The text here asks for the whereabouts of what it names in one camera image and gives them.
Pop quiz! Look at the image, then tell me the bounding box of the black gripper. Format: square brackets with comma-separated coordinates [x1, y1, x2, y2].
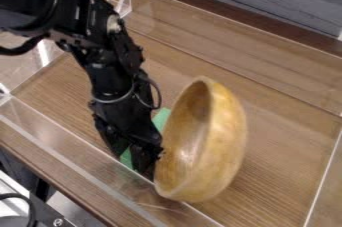
[70, 45, 163, 180]

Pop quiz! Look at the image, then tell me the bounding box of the clear acrylic corner bracket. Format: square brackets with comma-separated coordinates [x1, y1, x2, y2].
[79, 0, 134, 19]

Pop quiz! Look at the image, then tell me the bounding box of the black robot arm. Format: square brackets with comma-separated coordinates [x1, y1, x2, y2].
[0, 0, 163, 177]

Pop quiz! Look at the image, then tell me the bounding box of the brown wooden bowl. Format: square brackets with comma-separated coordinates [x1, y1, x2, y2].
[154, 77, 247, 203]

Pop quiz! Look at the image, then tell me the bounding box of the green rectangular block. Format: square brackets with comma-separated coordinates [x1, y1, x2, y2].
[119, 108, 171, 171]

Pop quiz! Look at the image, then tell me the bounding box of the black cable lower left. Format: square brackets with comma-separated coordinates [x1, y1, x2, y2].
[0, 192, 37, 227]

